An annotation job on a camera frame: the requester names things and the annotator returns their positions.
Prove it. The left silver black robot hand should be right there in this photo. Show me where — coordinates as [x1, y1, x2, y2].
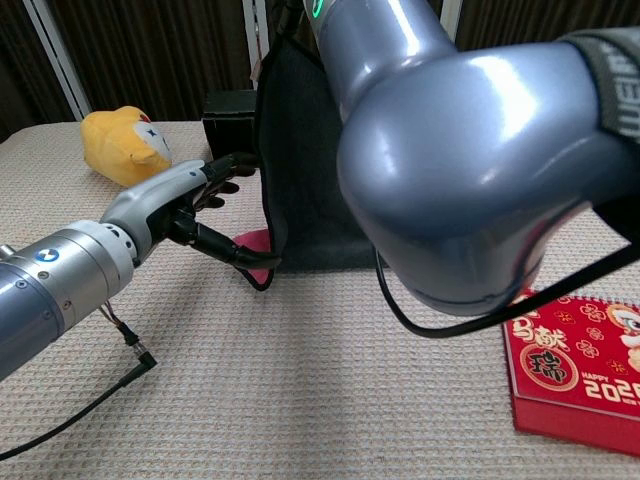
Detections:
[99, 152, 284, 274]

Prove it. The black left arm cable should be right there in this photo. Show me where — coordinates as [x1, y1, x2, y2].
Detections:
[0, 302, 159, 461]

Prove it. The black open box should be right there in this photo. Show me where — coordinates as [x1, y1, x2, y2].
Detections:
[201, 89, 261, 159]

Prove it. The pink and grey microfibre towel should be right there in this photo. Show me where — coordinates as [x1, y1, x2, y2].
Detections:
[234, 34, 381, 292]

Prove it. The red desk calendar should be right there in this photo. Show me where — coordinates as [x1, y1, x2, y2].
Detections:
[502, 294, 640, 457]

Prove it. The yellow plush toy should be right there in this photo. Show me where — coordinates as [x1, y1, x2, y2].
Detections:
[79, 105, 174, 189]

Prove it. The beige woven tablecloth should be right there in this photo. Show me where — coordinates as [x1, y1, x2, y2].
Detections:
[0, 115, 640, 480]

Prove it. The grey metal partition post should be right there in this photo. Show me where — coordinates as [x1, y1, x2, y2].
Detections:
[241, 0, 275, 92]
[439, 0, 464, 41]
[22, 0, 92, 121]

